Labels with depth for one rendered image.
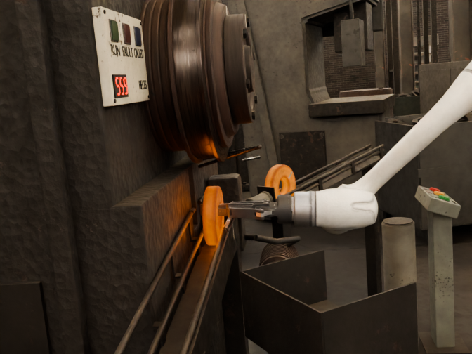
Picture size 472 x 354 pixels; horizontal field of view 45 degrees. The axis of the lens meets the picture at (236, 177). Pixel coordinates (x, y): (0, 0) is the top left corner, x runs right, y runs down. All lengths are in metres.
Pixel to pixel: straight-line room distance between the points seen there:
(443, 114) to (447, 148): 2.09
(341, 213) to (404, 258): 0.83
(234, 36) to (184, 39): 0.14
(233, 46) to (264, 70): 2.86
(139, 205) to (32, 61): 0.32
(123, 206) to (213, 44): 0.47
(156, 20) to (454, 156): 2.55
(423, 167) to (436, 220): 1.32
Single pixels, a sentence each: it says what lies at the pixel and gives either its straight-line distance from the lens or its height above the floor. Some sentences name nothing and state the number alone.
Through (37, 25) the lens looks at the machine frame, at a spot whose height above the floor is 1.21.
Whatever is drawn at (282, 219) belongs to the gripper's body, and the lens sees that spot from 1.45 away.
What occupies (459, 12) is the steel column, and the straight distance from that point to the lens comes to 10.37.
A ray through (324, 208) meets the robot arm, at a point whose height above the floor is 0.76.
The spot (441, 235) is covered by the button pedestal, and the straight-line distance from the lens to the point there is 2.28.
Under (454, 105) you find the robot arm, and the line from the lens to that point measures 1.53.
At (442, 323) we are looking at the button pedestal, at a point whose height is 0.11.
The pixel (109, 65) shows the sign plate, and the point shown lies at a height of 1.13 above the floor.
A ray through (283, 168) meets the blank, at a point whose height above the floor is 0.77.
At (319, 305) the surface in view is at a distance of 1.24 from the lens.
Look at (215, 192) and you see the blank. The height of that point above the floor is 0.82.
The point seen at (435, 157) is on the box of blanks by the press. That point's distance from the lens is 3.58.
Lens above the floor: 1.09
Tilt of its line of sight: 9 degrees down
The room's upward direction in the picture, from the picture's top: 5 degrees counter-clockwise
